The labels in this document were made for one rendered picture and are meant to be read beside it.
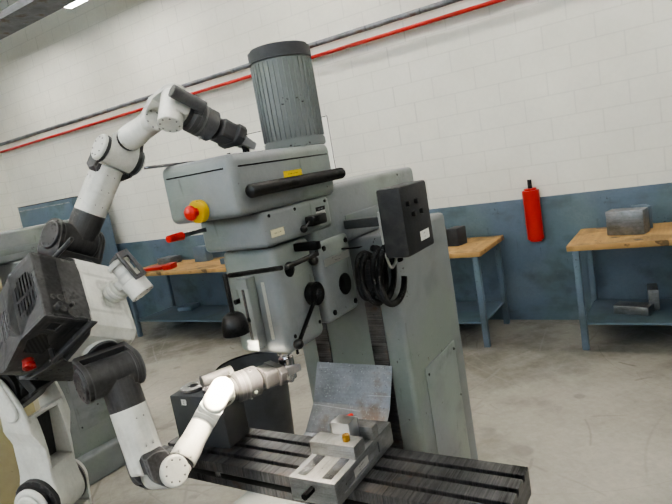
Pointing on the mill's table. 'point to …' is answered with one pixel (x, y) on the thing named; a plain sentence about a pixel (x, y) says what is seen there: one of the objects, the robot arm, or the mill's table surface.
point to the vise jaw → (325, 445)
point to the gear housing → (264, 227)
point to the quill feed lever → (314, 294)
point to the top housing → (200, 170)
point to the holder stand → (230, 434)
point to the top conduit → (293, 182)
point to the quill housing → (277, 294)
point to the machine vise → (339, 479)
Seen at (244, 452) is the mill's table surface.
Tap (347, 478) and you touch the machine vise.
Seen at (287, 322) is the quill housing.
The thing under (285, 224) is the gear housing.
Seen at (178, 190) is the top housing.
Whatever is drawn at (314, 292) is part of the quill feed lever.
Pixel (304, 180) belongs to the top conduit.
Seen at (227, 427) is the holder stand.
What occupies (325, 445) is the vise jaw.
